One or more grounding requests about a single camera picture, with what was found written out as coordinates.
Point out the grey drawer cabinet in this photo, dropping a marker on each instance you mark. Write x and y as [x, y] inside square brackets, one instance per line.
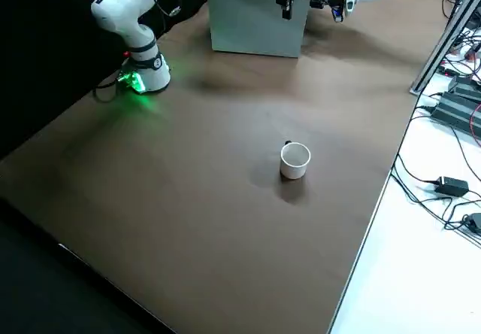
[244, 18]

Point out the white mug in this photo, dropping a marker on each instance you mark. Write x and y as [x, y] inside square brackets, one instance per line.
[289, 170]

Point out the aluminium frame post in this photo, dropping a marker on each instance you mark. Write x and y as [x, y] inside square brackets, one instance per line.
[436, 53]

